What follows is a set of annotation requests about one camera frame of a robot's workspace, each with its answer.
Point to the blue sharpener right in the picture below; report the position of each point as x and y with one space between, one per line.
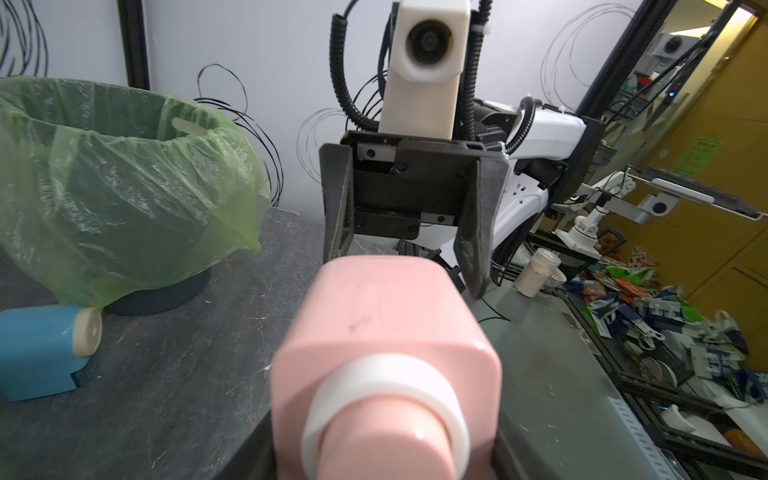
42 348

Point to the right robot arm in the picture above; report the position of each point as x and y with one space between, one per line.
548 150

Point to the pink pencil sharpener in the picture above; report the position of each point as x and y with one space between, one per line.
384 373

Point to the bin with green bag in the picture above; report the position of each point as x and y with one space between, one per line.
108 190

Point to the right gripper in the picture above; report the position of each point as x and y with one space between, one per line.
387 186

